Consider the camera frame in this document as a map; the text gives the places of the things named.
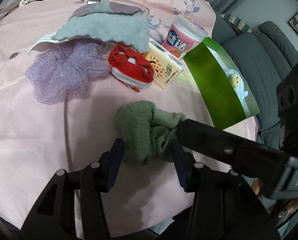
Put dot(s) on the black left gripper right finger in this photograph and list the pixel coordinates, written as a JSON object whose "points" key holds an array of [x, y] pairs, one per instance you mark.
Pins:
{"points": [[184, 165]]}

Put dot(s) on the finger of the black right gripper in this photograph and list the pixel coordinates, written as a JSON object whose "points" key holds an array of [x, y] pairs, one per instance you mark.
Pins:
{"points": [[243, 155]]}

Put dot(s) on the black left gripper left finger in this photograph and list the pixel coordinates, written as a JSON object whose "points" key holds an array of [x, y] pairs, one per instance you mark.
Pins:
{"points": [[109, 165]]}

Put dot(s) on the green fluffy cloth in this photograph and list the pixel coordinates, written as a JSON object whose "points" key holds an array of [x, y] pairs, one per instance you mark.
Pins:
{"points": [[147, 132]]}

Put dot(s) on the red white sock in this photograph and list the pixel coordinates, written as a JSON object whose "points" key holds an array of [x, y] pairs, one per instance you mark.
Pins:
{"points": [[131, 68]]}

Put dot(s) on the purple mesh bath pouf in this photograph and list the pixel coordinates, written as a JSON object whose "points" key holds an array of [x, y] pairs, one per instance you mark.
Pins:
{"points": [[66, 69]]}

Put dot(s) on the yellow white towel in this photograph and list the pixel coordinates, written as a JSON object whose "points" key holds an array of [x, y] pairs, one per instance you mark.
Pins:
{"points": [[45, 42]]}

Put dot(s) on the grey-blue fluffy towel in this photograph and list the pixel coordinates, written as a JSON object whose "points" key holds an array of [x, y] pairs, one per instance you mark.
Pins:
{"points": [[131, 30]]}

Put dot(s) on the purple fluffy towel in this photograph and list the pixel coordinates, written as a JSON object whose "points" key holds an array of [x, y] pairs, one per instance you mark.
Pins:
{"points": [[105, 7]]}

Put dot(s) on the blue plush elephant toy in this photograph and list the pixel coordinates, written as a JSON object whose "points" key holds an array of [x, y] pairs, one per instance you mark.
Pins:
{"points": [[237, 84]]}

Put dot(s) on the person's hand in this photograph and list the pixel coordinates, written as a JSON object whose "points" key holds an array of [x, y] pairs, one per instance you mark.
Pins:
{"points": [[289, 206]]}

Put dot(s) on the green cardboard box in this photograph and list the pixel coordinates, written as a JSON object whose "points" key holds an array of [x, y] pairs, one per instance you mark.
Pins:
{"points": [[207, 62]]}

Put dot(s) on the yellow tissue pack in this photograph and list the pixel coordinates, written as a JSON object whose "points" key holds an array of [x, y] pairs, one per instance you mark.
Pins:
{"points": [[167, 67]]}

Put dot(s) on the pink printed bed sheet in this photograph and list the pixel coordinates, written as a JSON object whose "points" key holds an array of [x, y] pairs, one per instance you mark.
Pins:
{"points": [[36, 140]]}

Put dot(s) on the grey sofa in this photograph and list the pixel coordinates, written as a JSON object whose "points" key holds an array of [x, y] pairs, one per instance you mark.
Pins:
{"points": [[264, 58]]}

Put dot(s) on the pink wet wipes canister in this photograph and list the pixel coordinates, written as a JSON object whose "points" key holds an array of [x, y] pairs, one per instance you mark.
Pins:
{"points": [[183, 35]]}

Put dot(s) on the striped cushion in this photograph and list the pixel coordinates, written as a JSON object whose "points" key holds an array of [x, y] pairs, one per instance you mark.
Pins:
{"points": [[236, 24]]}

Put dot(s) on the black camera box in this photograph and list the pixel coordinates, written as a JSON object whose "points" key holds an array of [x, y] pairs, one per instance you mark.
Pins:
{"points": [[287, 98]]}

